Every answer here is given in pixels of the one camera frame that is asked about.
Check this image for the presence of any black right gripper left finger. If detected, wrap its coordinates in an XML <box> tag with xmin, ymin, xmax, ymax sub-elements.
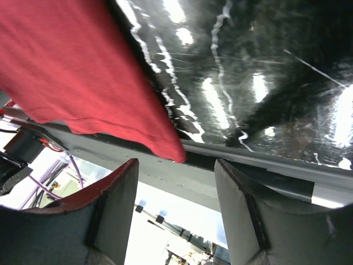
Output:
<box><xmin>1</xmin><ymin>158</ymin><xmax>139</xmax><ymax>264</ymax></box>

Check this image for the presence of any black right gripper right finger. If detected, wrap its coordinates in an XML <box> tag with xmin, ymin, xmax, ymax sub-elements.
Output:
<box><xmin>214</xmin><ymin>159</ymin><xmax>352</xmax><ymax>264</ymax></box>

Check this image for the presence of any dark red t shirt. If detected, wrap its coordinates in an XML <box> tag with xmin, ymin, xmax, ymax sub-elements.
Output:
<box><xmin>1</xmin><ymin>1</ymin><xmax>186</xmax><ymax>163</ymax></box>

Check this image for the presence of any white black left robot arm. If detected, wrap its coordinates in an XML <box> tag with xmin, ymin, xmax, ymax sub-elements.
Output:
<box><xmin>1</xmin><ymin>91</ymin><xmax>69</xmax><ymax>196</ymax></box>

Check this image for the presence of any black marbled table mat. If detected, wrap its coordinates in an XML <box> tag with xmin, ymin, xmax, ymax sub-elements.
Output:
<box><xmin>107</xmin><ymin>1</ymin><xmax>352</xmax><ymax>170</ymax></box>

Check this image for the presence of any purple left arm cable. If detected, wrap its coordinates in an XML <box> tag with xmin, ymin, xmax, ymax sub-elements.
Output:
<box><xmin>19</xmin><ymin>154</ymin><xmax>85</xmax><ymax>210</ymax></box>

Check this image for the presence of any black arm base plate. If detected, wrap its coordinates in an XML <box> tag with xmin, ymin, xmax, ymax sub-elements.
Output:
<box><xmin>12</xmin><ymin>118</ymin><xmax>352</xmax><ymax>210</ymax></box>

